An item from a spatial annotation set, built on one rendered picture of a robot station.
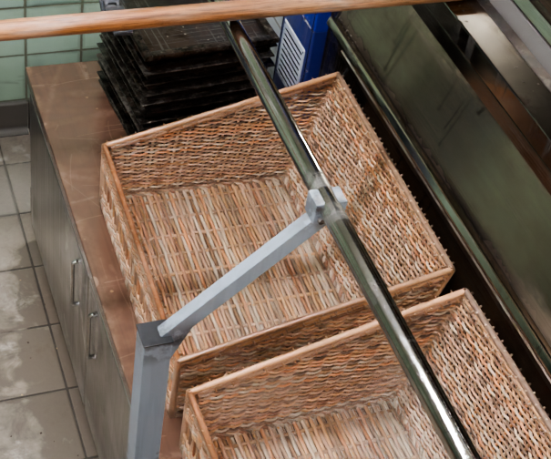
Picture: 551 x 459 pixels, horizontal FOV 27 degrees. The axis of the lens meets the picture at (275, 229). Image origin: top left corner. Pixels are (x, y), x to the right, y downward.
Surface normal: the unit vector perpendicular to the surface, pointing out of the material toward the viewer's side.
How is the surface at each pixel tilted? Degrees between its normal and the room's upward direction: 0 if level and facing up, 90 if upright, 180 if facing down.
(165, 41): 0
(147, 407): 90
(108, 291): 0
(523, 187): 70
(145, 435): 90
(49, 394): 0
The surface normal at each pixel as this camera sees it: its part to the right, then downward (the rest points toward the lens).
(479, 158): -0.83, -0.11
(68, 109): 0.14, -0.71
